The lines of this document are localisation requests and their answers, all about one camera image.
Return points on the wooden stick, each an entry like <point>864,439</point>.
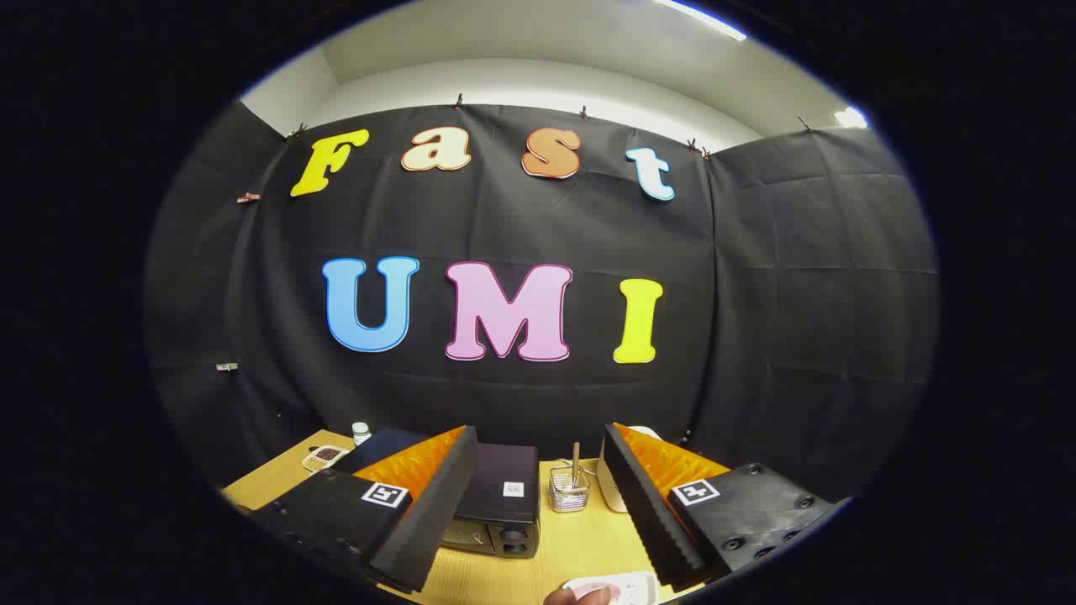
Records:
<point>576,462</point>

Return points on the small ceiling light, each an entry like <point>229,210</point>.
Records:
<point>851,118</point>

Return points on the white square plate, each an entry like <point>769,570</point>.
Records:
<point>639,588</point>

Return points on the cream white toaster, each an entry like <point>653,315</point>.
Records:
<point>609,491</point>

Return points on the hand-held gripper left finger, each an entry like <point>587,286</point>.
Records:
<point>437,504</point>

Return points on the small white bottle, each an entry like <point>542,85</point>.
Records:
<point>361,434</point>

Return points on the black backdrop cloth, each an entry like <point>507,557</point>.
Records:
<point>756,336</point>

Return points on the row of black cloth clips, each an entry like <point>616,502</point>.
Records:
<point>458,102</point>

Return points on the small dish of seeds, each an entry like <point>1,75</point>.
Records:
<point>324,458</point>

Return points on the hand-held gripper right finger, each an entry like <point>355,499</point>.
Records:
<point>643,504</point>

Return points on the black toaster oven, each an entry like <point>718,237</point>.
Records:
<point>496,466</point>

